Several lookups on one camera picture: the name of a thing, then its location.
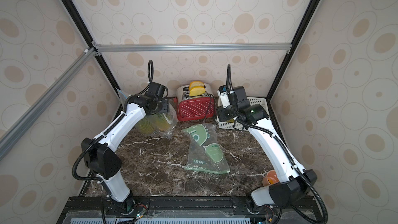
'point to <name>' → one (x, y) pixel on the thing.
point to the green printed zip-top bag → (204, 154)
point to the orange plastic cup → (270, 179)
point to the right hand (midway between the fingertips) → (219, 110)
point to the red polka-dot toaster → (196, 107)
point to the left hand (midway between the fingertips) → (165, 105)
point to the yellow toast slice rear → (195, 83)
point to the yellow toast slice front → (197, 90)
